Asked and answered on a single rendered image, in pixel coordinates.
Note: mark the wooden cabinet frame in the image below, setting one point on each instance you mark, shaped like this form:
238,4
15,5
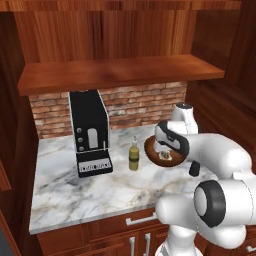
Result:
116,5

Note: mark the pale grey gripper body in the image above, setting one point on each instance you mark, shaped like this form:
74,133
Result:
165,154

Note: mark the brown mixing bowl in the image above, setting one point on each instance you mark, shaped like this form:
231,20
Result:
152,156

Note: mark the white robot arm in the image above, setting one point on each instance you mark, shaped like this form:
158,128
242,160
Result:
226,166

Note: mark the black shaker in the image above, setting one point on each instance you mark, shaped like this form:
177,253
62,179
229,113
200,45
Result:
194,168

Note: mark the olive oil bottle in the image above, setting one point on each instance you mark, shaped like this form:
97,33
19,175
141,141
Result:
134,156

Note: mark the wooden cupboard door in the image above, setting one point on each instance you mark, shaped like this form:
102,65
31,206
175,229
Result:
156,241
100,248

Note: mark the black coffee machine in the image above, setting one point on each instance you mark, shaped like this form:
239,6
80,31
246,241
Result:
87,116

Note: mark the wooden shelf board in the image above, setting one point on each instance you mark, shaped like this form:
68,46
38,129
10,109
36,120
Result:
113,71

